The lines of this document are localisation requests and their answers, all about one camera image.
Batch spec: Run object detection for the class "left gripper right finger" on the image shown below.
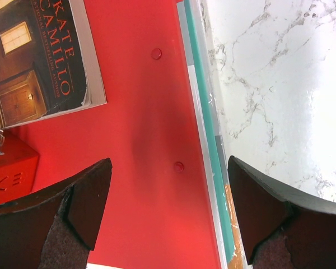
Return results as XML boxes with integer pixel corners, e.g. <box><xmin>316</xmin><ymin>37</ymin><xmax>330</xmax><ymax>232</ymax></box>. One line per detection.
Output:
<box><xmin>228</xmin><ymin>156</ymin><xmax>336</xmax><ymax>268</ymax></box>

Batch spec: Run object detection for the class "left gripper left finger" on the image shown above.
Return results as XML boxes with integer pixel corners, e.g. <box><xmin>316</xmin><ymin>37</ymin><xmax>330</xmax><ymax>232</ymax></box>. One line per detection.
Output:
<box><xmin>0</xmin><ymin>158</ymin><xmax>113</xmax><ymax>268</ymax></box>

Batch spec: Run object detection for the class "red cube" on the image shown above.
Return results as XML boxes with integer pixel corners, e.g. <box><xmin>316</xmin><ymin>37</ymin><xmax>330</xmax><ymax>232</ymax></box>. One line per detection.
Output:
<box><xmin>0</xmin><ymin>133</ymin><xmax>39</xmax><ymax>205</ymax></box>

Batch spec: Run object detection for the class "red folder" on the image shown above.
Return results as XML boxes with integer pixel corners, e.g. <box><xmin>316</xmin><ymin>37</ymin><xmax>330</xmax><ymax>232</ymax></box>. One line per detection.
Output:
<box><xmin>13</xmin><ymin>1</ymin><xmax>221</xmax><ymax>268</ymax></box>

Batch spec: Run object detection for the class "brown book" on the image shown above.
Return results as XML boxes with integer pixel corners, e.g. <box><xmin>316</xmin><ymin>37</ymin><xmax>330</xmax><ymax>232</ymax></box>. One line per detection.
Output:
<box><xmin>0</xmin><ymin>0</ymin><xmax>106</xmax><ymax>129</ymax></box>

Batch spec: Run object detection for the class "teal folder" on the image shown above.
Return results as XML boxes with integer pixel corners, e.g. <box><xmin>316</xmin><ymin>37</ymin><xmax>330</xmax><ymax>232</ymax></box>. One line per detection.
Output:
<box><xmin>178</xmin><ymin>1</ymin><xmax>235</xmax><ymax>268</ymax></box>

